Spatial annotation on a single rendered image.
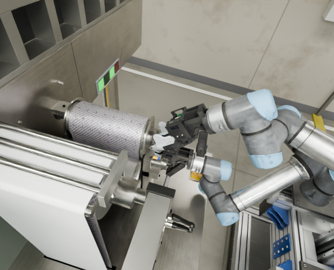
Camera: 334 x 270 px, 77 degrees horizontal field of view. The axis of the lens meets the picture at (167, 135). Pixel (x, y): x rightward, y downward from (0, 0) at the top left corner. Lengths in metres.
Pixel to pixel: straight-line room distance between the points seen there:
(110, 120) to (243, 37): 2.65
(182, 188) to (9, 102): 0.73
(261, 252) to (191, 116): 1.40
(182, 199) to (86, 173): 0.65
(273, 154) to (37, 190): 0.49
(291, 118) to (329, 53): 2.71
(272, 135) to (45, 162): 0.49
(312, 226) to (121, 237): 1.00
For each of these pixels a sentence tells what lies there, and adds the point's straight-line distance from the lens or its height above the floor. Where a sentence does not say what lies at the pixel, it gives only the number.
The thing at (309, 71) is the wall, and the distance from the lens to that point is 3.39.
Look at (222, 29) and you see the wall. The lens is 3.13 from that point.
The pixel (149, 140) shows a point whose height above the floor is 1.27.
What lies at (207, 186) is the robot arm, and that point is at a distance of 0.89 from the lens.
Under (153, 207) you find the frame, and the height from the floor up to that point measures 1.44.
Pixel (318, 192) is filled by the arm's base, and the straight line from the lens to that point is 1.34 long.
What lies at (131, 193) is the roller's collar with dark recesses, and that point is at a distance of 0.46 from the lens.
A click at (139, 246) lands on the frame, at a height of 1.44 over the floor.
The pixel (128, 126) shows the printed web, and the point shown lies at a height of 1.31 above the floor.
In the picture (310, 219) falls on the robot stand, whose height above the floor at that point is 0.73.
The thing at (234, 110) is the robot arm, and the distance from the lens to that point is 0.52.
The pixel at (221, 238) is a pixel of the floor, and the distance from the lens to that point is 1.97.
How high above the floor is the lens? 1.77
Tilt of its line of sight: 46 degrees down
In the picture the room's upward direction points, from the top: 10 degrees clockwise
